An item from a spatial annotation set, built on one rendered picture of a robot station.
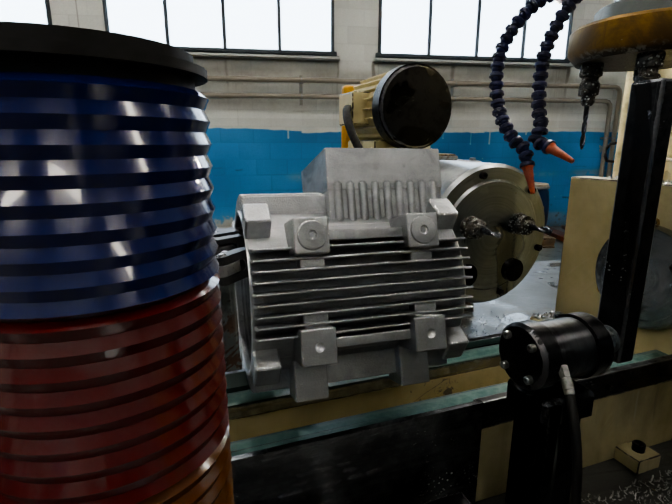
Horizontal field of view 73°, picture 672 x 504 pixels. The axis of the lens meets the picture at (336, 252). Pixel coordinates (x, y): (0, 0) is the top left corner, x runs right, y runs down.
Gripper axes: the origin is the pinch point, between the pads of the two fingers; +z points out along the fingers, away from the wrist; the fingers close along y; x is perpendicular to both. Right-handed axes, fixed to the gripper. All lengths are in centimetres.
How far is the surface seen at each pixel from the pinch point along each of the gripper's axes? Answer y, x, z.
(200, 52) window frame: 550, -105, 41
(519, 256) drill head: 20.6, 16.0, 40.5
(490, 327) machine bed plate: 33, 36, 44
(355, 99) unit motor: 59, -15, 27
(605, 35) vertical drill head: -1.1, -16.9, 32.9
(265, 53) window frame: 539, -98, 116
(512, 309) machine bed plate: 41, 38, 56
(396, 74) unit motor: 50, -19, 33
